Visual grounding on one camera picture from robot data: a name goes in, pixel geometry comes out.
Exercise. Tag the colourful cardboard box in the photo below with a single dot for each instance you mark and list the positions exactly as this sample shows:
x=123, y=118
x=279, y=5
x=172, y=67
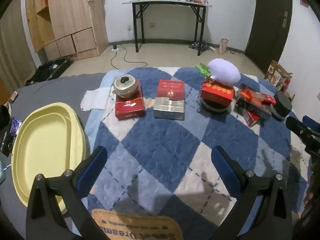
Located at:
x=277, y=76

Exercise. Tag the beige curtain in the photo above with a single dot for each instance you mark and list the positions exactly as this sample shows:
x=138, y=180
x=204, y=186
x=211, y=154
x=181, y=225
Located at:
x=12, y=55

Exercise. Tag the black case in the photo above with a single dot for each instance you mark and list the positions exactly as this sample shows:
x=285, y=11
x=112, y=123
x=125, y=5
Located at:
x=50, y=68

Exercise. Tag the brown printed door mat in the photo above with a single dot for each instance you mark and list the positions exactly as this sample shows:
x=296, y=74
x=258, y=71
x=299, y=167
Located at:
x=135, y=226

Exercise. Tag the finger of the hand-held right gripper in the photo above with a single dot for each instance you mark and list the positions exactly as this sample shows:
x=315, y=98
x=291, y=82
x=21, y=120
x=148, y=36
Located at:
x=297, y=126
x=311, y=121

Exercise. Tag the red box white barcode side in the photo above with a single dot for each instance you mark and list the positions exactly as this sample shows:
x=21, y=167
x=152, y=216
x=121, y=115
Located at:
x=251, y=117

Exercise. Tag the red cellophane box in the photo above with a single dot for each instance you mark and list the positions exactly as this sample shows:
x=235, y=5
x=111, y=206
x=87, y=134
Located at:
x=257, y=96

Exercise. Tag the dark clothes pile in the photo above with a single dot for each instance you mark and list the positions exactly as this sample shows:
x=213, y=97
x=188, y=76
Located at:
x=201, y=46

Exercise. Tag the pink package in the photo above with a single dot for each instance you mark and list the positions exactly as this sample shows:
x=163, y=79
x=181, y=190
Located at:
x=223, y=45

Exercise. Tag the dark red and silver box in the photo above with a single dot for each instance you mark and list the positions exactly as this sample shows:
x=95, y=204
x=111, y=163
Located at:
x=170, y=100

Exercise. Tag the blue snack packet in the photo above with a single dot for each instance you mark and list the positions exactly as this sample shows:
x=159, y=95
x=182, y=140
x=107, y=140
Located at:
x=16, y=127

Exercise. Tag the round metal tin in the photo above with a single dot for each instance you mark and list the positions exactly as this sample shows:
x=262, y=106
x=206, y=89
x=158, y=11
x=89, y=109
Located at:
x=125, y=86

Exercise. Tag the white cloth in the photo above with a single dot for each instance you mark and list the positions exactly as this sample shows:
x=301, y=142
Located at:
x=95, y=98

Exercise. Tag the wooden wardrobe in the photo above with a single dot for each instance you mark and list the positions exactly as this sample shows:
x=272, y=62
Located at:
x=72, y=17

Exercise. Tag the black folding table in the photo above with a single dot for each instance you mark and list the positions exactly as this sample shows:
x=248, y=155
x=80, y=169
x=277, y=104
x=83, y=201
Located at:
x=170, y=3

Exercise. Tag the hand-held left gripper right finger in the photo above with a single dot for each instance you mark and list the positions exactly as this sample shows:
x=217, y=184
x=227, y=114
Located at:
x=225, y=171

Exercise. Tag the red box with orange dots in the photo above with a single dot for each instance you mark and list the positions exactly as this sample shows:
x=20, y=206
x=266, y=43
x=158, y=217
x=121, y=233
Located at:
x=216, y=92

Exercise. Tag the black round sponge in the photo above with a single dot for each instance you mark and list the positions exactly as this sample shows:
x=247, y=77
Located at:
x=215, y=107
x=281, y=105

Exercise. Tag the plain red box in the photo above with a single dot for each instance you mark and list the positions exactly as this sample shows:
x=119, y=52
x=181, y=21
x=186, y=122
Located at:
x=130, y=107

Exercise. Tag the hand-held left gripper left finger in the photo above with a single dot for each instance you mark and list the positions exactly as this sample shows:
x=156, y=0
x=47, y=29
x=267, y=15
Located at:
x=92, y=170

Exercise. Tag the dark brown door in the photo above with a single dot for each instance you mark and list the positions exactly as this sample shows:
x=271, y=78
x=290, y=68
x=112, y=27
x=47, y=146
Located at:
x=270, y=22

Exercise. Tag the white power strip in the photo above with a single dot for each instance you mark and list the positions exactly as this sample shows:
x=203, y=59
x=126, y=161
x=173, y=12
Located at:
x=115, y=49

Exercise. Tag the yellow oval basin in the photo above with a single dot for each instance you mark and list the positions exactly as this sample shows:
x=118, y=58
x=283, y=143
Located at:
x=42, y=140

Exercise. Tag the blue checkered plush blanket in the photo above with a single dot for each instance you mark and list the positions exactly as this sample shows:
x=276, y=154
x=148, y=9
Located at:
x=155, y=152

